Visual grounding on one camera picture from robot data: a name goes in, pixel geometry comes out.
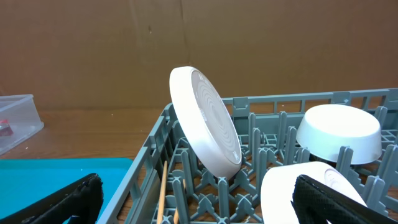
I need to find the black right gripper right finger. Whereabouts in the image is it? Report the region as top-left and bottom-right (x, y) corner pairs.
(291, 175), (395, 224)

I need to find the clear plastic bin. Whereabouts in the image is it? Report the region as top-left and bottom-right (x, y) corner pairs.
(1, 94), (44, 154)

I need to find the teal serving tray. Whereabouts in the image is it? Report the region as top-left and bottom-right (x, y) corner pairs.
(1, 158), (132, 219)

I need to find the wooden chopstick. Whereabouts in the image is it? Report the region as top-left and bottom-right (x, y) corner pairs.
(156, 161), (168, 224)

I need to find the white round plate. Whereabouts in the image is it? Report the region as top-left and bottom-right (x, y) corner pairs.
(169, 66), (242, 179)

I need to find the white bowl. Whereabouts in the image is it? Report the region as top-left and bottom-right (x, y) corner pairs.
(296, 104), (382, 165)

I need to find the grey dishwasher rack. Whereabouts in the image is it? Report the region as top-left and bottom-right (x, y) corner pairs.
(98, 88), (397, 223)

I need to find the red snack wrapper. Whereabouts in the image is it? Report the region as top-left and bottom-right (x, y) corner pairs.
(0, 119), (14, 137)

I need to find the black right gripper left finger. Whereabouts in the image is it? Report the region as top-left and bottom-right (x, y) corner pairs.
(1, 173), (104, 224)

